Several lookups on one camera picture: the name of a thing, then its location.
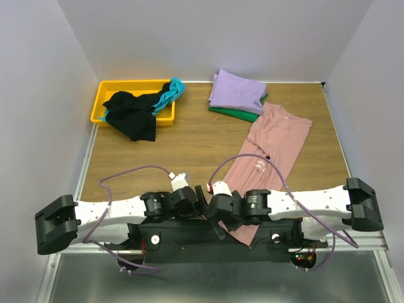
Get pink t-shirt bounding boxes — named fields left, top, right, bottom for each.
left=218, top=101, right=313, bottom=246

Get black garment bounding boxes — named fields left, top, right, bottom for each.
left=103, top=82, right=170, bottom=141

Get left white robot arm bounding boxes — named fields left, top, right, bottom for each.
left=35, top=186, right=208, bottom=255

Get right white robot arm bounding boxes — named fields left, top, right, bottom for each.
left=205, top=177, right=384, bottom=246

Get folded green t-shirt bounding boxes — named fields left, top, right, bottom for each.
left=208, top=93, right=268, bottom=122

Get folded lavender t-shirt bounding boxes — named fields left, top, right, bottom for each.
left=208, top=69, right=267, bottom=115

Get teal garment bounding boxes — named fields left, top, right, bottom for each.
left=152, top=77, right=186, bottom=116

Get yellow plastic bin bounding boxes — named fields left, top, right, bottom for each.
left=90, top=79, right=175, bottom=127

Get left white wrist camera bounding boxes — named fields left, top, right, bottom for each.
left=168, top=172, right=189, bottom=191

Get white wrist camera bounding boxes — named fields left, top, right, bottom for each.
left=206, top=181, right=232, bottom=196
left=168, top=172, right=189, bottom=191

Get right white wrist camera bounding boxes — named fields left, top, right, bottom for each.
left=206, top=181, right=232, bottom=196

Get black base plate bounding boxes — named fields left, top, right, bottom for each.
left=64, top=217, right=369, bottom=264

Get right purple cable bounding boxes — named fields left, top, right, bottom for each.
left=208, top=153, right=359, bottom=273

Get aluminium rail frame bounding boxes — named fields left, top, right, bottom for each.
left=37, top=122, right=404, bottom=303

